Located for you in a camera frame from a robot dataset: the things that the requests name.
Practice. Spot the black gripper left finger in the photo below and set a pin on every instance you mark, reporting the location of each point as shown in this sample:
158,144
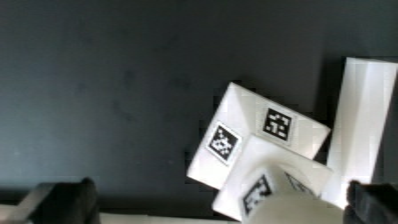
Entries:
60,203

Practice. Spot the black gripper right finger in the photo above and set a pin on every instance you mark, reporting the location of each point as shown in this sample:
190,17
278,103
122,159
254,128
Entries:
371,207

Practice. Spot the white lamp base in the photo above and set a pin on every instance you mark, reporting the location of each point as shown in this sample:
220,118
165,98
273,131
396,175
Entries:
254,158

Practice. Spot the white lamp bulb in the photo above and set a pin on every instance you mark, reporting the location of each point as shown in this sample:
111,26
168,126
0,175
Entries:
277,201

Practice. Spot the white table border frame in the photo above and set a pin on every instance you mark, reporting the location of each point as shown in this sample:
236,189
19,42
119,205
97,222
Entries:
348,150

